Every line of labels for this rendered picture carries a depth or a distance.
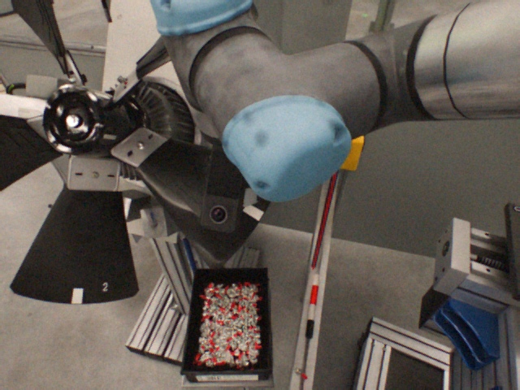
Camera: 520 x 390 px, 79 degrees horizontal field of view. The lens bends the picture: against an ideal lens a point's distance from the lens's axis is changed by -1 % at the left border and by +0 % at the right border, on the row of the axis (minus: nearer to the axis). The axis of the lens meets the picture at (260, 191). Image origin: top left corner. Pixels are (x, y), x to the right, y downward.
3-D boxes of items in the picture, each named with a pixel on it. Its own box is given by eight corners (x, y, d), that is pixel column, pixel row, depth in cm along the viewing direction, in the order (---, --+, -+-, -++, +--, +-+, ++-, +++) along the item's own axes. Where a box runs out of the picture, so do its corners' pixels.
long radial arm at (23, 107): (127, 114, 82) (95, 106, 70) (123, 144, 82) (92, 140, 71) (32, 100, 87) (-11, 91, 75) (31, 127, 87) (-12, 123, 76)
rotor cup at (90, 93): (79, 144, 67) (23, 140, 55) (103, 80, 65) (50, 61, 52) (134, 175, 66) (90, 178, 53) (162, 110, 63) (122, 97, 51)
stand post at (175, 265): (188, 311, 155) (134, 175, 89) (205, 316, 153) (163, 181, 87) (184, 320, 152) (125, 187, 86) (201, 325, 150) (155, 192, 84)
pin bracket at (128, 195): (133, 188, 83) (110, 192, 74) (151, 195, 82) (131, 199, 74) (127, 210, 84) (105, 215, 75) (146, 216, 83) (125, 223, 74)
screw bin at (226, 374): (198, 282, 77) (194, 267, 72) (267, 281, 78) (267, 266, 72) (185, 383, 62) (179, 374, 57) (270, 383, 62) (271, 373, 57)
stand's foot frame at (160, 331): (185, 240, 183) (183, 232, 178) (260, 257, 176) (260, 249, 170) (130, 352, 142) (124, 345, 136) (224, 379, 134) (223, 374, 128)
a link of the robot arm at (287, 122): (418, 100, 20) (320, 8, 25) (262, 156, 16) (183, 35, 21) (369, 172, 26) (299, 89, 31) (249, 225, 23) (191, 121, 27)
